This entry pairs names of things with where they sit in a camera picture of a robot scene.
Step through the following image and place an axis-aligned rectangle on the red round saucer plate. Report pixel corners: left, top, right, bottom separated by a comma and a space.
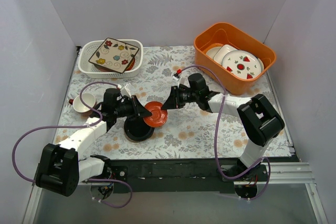
144, 101, 167, 127

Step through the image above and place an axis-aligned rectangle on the black bowl with red interior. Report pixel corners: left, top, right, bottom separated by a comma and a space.
124, 118, 154, 142

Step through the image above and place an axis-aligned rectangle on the red plate with teal flower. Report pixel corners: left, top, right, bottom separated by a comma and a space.
125, 57, 135, 71

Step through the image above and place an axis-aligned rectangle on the cream square flower plate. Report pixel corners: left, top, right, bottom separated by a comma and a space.
88, 38, 140, 73

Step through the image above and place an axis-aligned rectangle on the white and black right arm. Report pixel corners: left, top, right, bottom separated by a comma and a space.
161, 73, 285, 181

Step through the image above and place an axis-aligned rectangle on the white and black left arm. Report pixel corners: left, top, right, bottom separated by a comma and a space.
35, 88, 152, 196

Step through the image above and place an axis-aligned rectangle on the white round plate in bin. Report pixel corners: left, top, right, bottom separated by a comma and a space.
206, 47, 221, 59

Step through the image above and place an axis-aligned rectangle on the orange plastic bin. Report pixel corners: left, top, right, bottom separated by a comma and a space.
194, 23, 277, 95

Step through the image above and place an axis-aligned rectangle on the red cup with white interior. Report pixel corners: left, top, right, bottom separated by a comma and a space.
68, 93, 96, 114

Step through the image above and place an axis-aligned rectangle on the white square dish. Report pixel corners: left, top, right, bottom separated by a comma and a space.
213, 44, 237, 64

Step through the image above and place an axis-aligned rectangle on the white perforated plastic basket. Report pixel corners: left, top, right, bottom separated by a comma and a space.
78, 39, 143, 79

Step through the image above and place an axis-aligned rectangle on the white plate with strawberries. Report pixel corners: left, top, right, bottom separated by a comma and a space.
222, 50, 264, 80

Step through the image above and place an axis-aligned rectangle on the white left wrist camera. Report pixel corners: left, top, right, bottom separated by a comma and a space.
117, 83, 132, 98

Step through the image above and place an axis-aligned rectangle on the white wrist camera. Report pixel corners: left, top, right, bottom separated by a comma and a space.
117, 83, 132, 98
172, 69, 185, 87

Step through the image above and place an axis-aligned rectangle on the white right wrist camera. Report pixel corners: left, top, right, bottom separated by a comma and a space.
172, 69, 185, 87

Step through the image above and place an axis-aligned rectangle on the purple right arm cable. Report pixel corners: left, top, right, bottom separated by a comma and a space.
180, 65, 271, 200

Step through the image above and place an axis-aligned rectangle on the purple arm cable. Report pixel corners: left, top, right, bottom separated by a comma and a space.
180, 65, 271, 200
12, 81, 133, 208

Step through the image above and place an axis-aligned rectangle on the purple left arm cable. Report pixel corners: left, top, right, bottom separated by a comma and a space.
12, 81, 133, 208

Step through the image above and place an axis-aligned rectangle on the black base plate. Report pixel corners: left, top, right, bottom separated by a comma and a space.
81, 157, 270, 193

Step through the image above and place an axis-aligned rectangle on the aluminium frame rail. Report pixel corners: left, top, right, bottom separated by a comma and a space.
23, 163, 327, 223

